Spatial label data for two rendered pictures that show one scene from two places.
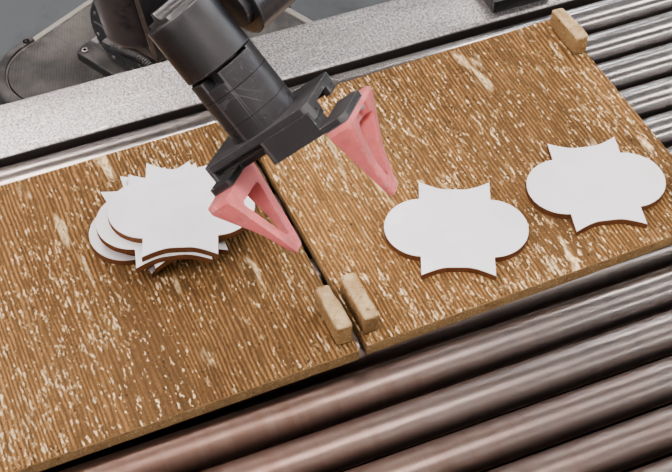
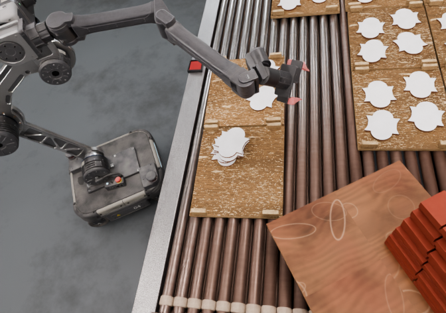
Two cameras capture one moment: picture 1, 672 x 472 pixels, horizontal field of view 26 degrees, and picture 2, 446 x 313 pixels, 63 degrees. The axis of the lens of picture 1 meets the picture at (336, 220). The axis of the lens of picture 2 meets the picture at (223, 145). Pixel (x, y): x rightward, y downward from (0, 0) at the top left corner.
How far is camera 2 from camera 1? 0.89 m
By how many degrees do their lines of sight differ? 28
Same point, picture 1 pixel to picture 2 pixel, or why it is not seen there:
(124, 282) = (240, 163)
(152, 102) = (185, 143)
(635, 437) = (327, 89)
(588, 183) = not seen: hidden behind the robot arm
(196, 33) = (273, 73)
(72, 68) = (91, 195)
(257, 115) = (289, 77)
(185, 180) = (223, 138)
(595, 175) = not seen: hidden behind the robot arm
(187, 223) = (237, 142)
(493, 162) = not seen: hidden behind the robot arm
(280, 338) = (273, 138)
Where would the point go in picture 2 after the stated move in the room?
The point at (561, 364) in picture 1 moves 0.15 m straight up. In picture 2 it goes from (303, 94) to (303, 70)
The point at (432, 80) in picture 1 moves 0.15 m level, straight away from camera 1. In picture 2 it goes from (217, 87) to (192, 78)
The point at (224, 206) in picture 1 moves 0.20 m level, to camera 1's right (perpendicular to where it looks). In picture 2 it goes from (294, 100) to (318, 58)
